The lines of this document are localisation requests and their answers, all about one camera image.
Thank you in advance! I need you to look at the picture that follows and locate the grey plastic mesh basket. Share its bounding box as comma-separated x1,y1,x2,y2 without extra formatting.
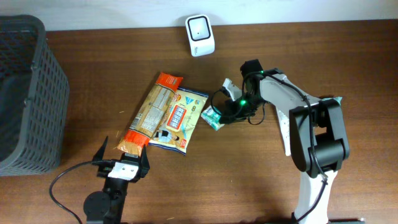
1,15,70,176

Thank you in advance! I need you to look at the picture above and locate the small teal white packet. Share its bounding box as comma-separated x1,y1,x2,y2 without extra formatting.
200,106,224,131

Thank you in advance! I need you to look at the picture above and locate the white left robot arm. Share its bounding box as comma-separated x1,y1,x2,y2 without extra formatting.
83,138,150,224

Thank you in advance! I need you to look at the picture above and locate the teal tissue pouch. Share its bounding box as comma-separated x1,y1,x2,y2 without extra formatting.
322,96,343,105

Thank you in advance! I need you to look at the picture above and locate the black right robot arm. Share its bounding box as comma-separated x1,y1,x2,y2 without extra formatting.
219,60,350,223

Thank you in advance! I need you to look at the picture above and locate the white green tube beige cap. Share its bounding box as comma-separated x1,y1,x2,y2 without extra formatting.
276,109,291,156

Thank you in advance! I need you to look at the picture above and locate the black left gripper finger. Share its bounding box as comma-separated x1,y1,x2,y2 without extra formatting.
92,136,108,161
140,146,150,170

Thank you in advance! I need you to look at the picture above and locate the orange spaghetti package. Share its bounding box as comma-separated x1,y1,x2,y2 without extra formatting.
116,72,183,156

